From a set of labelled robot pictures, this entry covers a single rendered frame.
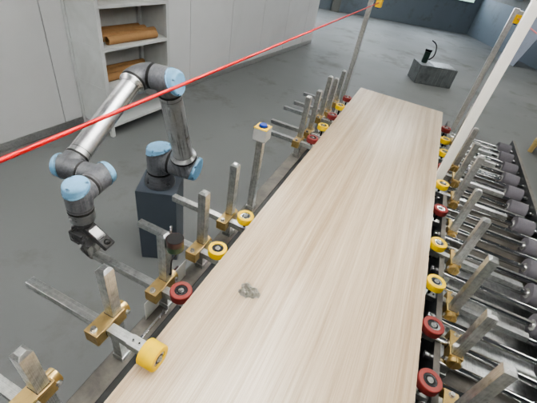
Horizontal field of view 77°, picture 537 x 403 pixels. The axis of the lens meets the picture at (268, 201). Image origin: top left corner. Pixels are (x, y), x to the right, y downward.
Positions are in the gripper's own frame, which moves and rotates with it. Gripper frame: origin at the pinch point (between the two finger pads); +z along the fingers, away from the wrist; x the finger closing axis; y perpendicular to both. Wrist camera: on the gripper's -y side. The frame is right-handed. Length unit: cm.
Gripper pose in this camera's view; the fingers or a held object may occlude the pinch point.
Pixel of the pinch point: (95, 257)
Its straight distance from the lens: 156.9
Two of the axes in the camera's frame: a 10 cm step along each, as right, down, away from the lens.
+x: -4.2, 5.1, -7.5
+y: -8.9, -3.8, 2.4
